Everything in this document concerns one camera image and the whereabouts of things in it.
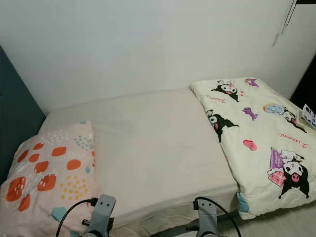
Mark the pink pillow with orange blobs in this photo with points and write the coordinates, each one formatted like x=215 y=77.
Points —
x=49 y=187

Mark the cream cartoon print blanket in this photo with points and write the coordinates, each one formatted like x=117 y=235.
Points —
x=261 y=163

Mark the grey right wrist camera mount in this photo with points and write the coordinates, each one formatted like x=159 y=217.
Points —
x=207 y=219

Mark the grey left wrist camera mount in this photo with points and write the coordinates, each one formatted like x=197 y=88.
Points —
x=104 y=215

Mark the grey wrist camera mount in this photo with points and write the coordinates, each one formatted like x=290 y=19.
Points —
x=207 y=219
x=104 y=215

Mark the white book with blue letters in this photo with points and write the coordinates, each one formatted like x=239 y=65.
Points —
x=310 y=116

